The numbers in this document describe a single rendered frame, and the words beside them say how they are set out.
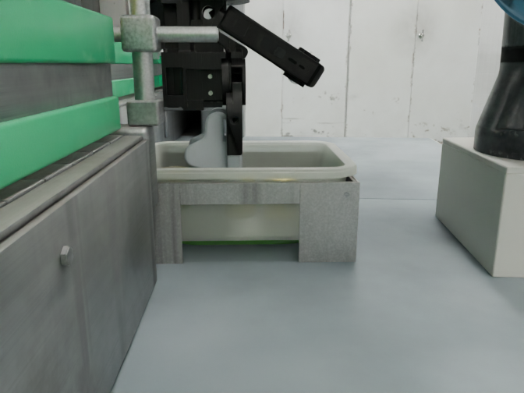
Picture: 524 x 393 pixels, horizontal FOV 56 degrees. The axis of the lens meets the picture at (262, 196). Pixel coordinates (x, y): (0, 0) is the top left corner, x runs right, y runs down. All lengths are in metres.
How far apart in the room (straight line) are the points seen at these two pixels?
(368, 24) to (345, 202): 3.69
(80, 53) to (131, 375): 0.19
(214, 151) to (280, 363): 0.25
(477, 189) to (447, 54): 3.80
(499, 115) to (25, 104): 0.40
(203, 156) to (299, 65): 0.13
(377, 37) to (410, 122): 0.74
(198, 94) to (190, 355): 0.26
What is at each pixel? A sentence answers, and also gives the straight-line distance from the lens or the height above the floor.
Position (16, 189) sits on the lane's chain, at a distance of 0.24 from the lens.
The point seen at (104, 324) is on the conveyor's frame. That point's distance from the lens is 0.28.
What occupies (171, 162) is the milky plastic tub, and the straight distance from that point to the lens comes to 0.61.
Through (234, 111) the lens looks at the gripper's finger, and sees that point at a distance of 0.48.
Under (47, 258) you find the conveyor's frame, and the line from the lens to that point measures 0.21.
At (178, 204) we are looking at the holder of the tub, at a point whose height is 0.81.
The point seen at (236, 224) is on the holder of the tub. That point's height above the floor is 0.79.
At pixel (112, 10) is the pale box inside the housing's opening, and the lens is 1.41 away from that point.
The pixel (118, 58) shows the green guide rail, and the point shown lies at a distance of 0.78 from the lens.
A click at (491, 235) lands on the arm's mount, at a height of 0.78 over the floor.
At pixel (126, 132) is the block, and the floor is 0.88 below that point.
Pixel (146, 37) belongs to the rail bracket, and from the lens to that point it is 0.40.
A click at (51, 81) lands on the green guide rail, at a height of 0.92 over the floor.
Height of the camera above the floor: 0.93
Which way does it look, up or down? 15 degrees down
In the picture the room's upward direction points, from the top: straight up
